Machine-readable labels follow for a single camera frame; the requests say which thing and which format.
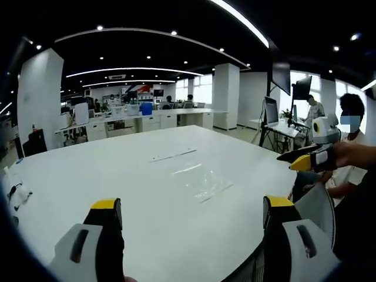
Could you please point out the monitor on tripod stand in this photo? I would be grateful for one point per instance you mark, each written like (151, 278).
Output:
(265, 132)

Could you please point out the clear resealable bag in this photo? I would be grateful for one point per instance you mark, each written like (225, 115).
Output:
(205, 182)

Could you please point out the long white office counter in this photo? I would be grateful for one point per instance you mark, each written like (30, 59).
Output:
(147, 120)

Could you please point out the white plastic strip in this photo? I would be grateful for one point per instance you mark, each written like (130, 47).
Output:
(173, 155)

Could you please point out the person's left hand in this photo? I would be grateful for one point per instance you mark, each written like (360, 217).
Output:
(130, 279)

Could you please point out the person's dark clothing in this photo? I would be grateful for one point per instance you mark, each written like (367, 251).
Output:
(358, 211)

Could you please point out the black office chair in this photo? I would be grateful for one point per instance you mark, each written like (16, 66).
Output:
(35, 144)

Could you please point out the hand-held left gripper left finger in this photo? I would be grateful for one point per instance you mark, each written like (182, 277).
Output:
(88, 249)

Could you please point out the green potted plant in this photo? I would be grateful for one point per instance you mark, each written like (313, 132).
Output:
(285, 113)

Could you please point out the clear storage box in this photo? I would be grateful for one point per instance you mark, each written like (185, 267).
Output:
(132, 110)

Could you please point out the long ceiling light strip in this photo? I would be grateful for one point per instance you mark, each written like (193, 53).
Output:
(243, 20)

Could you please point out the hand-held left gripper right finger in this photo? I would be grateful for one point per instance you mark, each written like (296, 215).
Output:
(293, 249)

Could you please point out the blue storage box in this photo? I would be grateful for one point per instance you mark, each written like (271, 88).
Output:
(147, 108)

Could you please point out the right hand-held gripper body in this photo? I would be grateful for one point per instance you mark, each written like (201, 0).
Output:
(326, 127)

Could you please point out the grey mesh chair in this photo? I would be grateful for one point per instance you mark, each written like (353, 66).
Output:
(317, 211)

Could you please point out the white side desk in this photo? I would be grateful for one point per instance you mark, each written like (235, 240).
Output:
(282, 129)

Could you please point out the white freestanding board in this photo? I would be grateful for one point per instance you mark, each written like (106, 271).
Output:
(81, 114)

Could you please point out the person's right hand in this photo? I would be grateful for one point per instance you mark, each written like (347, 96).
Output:
(342, 155)

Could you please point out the large black monitor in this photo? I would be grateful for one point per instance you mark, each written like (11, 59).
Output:
(281, 77)

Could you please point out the black monitor on stand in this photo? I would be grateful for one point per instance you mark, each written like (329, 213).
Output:
(303, 87)

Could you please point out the silver desktop monitor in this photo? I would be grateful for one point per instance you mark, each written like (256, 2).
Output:
(271, 111)

